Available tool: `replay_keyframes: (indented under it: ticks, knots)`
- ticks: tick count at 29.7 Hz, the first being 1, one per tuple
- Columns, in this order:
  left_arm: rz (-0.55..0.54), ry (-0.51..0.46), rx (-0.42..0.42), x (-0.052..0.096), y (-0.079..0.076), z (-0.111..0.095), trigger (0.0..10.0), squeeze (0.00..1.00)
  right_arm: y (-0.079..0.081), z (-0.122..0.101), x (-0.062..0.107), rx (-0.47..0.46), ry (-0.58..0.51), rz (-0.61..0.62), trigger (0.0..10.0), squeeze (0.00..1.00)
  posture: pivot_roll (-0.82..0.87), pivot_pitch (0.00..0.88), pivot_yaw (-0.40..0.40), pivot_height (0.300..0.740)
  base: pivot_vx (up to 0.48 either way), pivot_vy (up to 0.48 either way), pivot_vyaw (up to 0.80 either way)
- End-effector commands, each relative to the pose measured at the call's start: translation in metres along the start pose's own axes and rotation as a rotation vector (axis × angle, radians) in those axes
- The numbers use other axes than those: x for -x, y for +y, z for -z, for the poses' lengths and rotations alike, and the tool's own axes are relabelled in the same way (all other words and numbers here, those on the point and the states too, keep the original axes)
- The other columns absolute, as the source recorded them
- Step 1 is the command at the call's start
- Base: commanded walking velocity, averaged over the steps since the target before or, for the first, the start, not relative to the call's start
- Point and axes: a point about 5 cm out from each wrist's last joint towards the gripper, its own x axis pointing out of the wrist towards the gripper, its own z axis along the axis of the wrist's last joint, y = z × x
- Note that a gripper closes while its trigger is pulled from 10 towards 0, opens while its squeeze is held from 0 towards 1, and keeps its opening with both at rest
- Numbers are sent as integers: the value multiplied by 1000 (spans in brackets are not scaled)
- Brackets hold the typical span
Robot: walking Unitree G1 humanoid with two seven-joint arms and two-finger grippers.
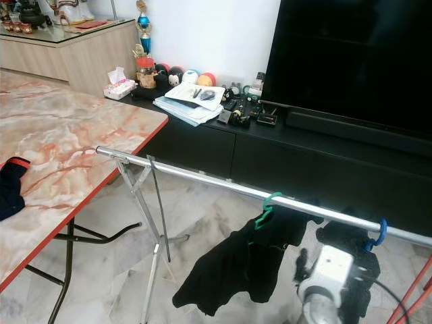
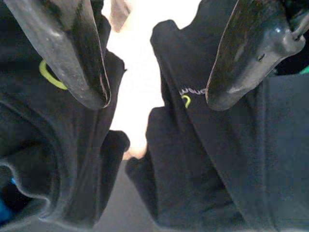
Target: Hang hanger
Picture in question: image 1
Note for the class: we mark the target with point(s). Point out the blue plastic hanger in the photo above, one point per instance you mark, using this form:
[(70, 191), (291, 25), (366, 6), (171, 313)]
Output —
[(382, 233)]

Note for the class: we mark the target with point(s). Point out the green plastic hanger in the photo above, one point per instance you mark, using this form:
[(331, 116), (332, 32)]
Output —
[(266, 206)]

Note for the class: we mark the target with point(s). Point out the light wood sideboard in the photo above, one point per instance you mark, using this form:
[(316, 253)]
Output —
[(74, 57)]

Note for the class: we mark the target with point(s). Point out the pink white tissue box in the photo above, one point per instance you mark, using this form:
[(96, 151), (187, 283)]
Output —
[(119, 88)]

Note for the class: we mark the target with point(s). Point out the black metal urn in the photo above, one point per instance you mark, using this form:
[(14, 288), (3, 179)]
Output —
[(34, 16)]

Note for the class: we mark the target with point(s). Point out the flat red booklet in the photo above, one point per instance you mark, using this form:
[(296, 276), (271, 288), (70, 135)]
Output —
[(92, 25)]

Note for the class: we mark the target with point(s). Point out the white porcelain figurine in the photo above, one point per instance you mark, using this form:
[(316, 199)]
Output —
[(71, 10)]

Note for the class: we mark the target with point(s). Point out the red lidded jar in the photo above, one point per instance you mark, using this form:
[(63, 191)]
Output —
[(145, 73)]

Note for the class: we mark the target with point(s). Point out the black white mouse figure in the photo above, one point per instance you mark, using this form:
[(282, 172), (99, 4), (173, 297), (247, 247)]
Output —
[(174, 76)]

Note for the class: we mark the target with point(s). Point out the blue gold trophy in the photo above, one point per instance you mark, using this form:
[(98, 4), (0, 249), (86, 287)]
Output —
[(144, 23)]

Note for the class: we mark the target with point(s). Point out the silver metal clothes rack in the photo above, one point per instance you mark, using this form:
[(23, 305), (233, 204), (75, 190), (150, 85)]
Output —
[(209, 181)]

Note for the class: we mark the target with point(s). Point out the black t-shirt yellow-green logo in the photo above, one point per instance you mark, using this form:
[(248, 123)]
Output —
[(243, 260)]

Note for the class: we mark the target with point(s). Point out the clear bottle black cap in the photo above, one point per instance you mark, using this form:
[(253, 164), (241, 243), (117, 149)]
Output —
[(258, 82)]

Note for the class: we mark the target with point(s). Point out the small black display device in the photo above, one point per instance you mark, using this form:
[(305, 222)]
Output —
[(267, 119)]

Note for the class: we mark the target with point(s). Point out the long black tv console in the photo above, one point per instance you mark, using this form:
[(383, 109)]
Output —
[(277, 162)]

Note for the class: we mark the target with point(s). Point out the black soundbar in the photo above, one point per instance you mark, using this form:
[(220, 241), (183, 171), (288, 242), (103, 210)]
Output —
[(358, 131)]

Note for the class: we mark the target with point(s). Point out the large black television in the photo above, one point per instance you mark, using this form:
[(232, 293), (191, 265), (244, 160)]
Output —
[(351, 61)]

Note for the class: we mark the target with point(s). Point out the thin red bars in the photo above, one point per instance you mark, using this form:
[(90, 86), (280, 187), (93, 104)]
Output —
[(412, 287)]

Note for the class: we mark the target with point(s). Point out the black camera gadget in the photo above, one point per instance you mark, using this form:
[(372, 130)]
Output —
[(239, 116)]

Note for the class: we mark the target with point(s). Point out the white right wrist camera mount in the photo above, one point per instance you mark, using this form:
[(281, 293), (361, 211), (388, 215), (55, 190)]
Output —
[(327, 270)]

